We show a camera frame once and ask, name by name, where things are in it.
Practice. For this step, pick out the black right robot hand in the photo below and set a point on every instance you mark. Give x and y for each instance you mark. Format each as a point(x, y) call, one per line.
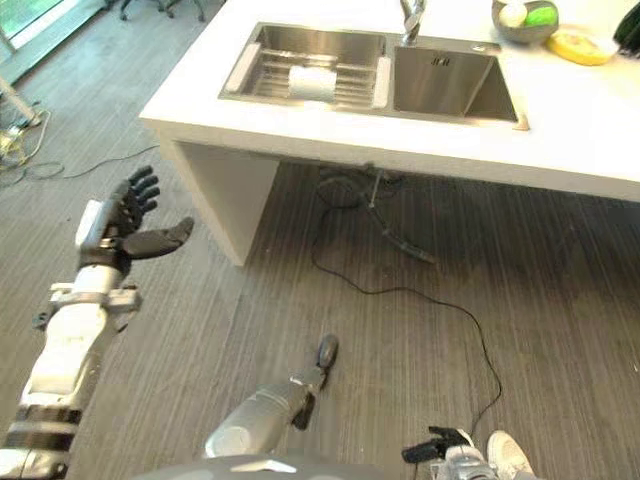
point(434, 446)

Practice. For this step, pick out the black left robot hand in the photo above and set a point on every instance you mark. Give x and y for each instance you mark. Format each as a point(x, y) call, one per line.
point(131, 220)

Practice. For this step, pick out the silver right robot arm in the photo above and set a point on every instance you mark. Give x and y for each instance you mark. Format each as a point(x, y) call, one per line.
point(465, 465)

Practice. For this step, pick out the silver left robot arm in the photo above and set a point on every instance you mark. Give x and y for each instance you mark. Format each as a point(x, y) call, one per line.
point(65, 345)

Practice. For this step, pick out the person's white shoe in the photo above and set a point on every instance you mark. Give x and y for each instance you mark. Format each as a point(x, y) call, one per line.
point(509, 454)

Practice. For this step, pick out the dark robot foot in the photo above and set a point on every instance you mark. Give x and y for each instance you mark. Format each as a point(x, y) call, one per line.
point(327, 350)

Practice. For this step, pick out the silver robot leg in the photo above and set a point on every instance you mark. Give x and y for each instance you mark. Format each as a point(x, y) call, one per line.
point(260, 417)

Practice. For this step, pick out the office chair base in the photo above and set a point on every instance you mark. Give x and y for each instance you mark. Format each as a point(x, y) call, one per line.
point(160, 6)

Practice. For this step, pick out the white cup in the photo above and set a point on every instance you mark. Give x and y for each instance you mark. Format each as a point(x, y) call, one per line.
point(313, 84)

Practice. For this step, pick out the steel sink drain rack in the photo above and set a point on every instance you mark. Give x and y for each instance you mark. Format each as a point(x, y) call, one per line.
point(310, 75)

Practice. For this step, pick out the stainless steel double sink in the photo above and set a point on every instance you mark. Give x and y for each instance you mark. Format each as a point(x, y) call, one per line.
point(370, 75)

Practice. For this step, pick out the chrome faucet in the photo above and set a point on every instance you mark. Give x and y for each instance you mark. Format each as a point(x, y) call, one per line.
point(412, 20)

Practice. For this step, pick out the white kitchen counter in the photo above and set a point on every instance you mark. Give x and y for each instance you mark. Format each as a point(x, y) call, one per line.
point(565, 120)

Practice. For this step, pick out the yellow sponge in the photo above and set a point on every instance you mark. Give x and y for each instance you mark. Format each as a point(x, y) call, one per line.
point(580, 48)

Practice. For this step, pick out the white ball in bowl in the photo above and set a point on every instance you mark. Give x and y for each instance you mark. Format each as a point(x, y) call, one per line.
point(513, 15)

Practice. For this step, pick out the steel bowl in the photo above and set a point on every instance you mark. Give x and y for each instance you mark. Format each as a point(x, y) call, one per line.
point(522, 20)

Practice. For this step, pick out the green item in bowl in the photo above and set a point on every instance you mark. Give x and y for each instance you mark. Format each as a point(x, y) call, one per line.
point(541, 15)

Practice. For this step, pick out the black dish brush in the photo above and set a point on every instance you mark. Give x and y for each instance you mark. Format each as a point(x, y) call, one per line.
point(627, 30)

